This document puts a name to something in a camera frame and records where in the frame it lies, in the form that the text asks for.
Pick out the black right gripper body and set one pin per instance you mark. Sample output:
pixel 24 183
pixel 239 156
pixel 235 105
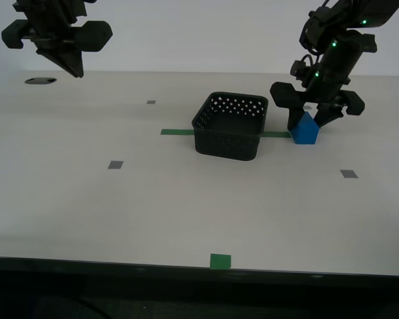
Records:
pixel 322 94

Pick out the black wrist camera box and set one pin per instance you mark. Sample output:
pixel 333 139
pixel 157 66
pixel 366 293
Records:
pixel 299 69

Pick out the black perforated plastic basket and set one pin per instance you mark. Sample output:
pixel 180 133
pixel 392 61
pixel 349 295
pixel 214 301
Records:
pixel 226 146

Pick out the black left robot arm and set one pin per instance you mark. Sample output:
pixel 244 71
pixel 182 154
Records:
pixel 53 4

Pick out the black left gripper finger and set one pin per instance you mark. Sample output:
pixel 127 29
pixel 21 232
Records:
pixel 74 61
pixel 54 60

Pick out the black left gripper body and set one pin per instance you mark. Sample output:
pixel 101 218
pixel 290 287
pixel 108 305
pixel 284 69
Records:
pixel 93 35

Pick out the green tape square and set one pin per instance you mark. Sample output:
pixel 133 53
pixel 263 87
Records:
pixel 220 261

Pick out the blue house-shaped block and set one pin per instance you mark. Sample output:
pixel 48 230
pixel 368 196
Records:
pixel 304 134

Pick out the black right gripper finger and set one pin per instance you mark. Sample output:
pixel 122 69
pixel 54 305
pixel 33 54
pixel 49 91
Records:
pixel 330 114
pixel 294 118

